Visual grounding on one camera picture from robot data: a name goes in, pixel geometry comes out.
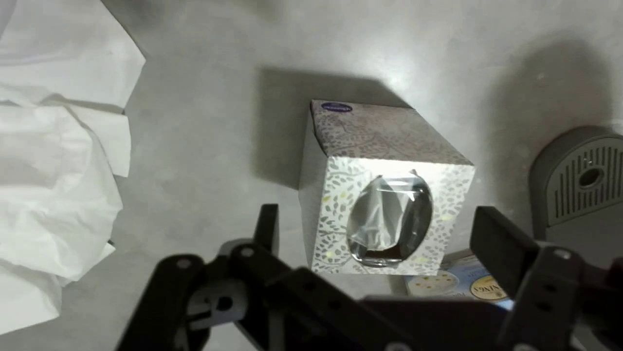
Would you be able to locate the grey cube tissue box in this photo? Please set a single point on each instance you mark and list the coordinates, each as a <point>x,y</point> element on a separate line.
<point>379,189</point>

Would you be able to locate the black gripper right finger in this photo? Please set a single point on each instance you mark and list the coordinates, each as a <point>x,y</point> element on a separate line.
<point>553,286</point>

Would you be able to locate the grey single-serve coffee maker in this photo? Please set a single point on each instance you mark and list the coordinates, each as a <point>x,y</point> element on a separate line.
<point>576,193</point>

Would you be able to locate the pile of white tissues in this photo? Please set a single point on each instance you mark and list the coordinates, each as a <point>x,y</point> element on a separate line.
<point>66,72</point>

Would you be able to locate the small blue cardboard box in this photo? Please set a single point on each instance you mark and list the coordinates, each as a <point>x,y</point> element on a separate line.
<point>459,275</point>

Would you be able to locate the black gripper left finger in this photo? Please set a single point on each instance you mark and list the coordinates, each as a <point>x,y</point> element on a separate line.
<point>245,285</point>

